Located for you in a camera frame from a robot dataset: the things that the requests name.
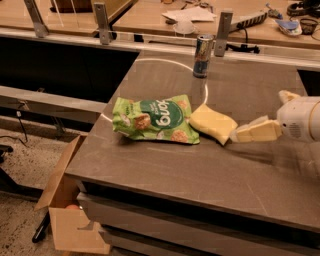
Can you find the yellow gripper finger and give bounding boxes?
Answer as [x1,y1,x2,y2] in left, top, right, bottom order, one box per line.
[230,120,282,143]
[278,90,299,104]

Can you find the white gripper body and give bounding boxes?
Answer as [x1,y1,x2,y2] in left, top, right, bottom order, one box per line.
[277,97,314,142]

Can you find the yellow sponge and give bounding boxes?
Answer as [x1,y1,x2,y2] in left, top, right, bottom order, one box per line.
[189,104,238,145]

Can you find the green rice chip bag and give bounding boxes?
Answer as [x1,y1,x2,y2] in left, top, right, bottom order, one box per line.
[112,95,200,144]

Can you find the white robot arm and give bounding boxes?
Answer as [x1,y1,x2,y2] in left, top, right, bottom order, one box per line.
[230,90,320,143]

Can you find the blue white cloth item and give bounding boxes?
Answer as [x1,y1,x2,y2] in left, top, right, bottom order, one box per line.
[276,20,302,36]

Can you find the black mesh cup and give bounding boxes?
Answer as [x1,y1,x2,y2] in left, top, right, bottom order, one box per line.
[300,18,318,35]

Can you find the grey power strip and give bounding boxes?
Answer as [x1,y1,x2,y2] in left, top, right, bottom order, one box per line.
[230,11,268,32]

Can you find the black headphones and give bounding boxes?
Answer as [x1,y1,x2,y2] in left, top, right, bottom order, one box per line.
[287,0,320,18]

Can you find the blue silver drink can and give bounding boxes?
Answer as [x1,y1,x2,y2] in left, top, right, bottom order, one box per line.
[193,34,214,78]

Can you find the white face mask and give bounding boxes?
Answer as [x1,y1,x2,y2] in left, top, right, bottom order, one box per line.
[173,20,197,35]

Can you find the white papers stack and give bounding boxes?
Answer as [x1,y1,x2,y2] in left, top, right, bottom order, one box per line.
[163,6,216,22]

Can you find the orange ball in box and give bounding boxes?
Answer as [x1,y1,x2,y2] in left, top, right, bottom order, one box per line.
[65,204,80,210]

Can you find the open cardboard box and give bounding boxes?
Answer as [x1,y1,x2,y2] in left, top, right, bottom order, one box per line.
[35,135,110,255]

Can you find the black chair base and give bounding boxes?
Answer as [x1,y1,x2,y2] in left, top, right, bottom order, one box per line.
[0,145,50,243]

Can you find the black cable on desk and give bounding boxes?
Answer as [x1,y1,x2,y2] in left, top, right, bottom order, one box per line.
[225,27,261,55]

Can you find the metal bracket right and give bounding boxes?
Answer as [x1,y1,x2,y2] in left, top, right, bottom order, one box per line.
[214,11,233,57]

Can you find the metal bracket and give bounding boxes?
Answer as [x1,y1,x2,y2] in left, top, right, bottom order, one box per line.
[94,2,110,45]
[214,11,233,57]
[24,0,49,38]

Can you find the metal bracket middle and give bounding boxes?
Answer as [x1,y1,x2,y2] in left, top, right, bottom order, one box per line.
[94,2,110,45]

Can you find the metal bracket left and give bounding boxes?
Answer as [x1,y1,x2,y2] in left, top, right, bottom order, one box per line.
[24,0,49,38]

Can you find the black floor cable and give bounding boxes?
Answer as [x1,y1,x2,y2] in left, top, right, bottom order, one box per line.
[0,111,30,148]

